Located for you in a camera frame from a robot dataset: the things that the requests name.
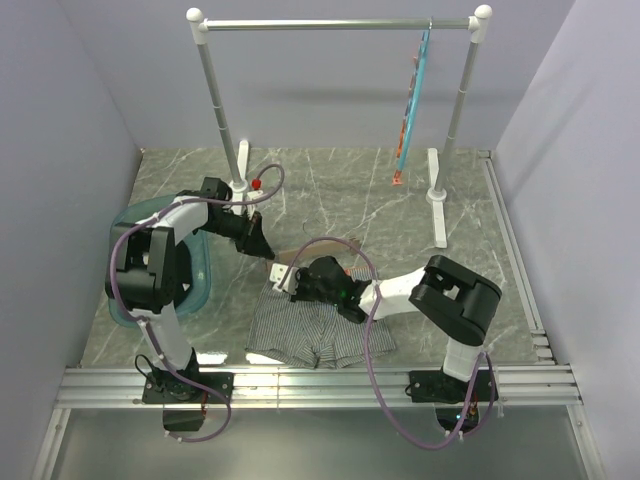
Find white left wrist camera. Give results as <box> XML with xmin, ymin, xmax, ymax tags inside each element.
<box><xmin>231</xmin><ymin>178</ymin><xmax>263</xmax><ymax>218</ymax></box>

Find teal plastic basket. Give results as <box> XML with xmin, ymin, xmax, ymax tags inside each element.
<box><xmin>111</xmin><ymin>195</ymin><xmax>211</xmax><ymax>323</ymax></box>

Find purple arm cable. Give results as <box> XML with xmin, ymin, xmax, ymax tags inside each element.
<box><xmin>275</xmin><ymin>236</ymin><xmax>499</xmax><ymax>451</ymax></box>
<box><xmin>108</xmin><ymin>163</ymin><xmax>286</xmax><ymax>444</ymax></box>

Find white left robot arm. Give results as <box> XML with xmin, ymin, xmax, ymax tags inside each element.
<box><xmin>105</xmin><ymin>177</ymin><xmax>275</xmax><ymax>402</ymax></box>

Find black clothes in basket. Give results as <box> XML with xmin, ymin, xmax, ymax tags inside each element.
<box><xmin>174</xmin><ymin>241</ymin><xmax>195</xmax><ymax>315</ymax></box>

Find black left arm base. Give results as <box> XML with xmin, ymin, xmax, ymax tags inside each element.
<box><xmin>142</xmin><ymin>370</ymin><xmax>234</xmax><ymax>434</ymax></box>

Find beige clip hanger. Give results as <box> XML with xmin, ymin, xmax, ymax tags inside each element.
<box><xmin>265</xmin><ymin>218</ymin><xmax>356</xmax><ymax>268</ymax></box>

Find grey striped boxer underwear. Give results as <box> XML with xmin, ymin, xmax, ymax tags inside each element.
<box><xmin>245</xmin><ymin>282</ymin><xmax>365</xmax><ymax>369</ymax></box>

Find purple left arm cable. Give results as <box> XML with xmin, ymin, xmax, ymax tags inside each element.
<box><xmin>108</xmin><ymin>163</ymin><xmax>286</xmax><ymax>444</ymax></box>

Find silver white clothes rack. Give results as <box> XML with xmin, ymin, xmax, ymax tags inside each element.
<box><xmin>185</xmin><ymin>4</ymin><xmax>494</xmax><ymax>249</ymax></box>

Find blue hanger with orange clips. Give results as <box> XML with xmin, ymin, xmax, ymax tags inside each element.
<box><xmin>392</xmin><ymin>21</ymin><xmax>433</xmax><ymax>186</ymax></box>

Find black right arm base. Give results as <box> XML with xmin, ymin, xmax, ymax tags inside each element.
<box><xmin>404</xmin><ymin>370</ymin><xmax>499</xmax><ymax>435</ymax></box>

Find aluminium mounting rail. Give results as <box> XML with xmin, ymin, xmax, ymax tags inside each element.
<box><xmin>54</xmin><ymin>365</ymin><xmax>582</xmax><ymax>410</ymax></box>

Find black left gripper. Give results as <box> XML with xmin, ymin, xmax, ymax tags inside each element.
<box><xmin>201</xmin><ymin>209</ymin><xmax>275</xmax><ymax>259</ymax></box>

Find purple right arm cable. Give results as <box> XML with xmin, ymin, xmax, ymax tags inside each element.
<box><xmin>275</xmin><ymin>236</ymin><xmax>499</xmax><ymax>451</ymax></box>

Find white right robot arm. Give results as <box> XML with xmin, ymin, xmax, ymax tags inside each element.
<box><xmin>279</xmin><ymin>255</ymin><xmax>502</xmax><ymax>400</ymax></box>

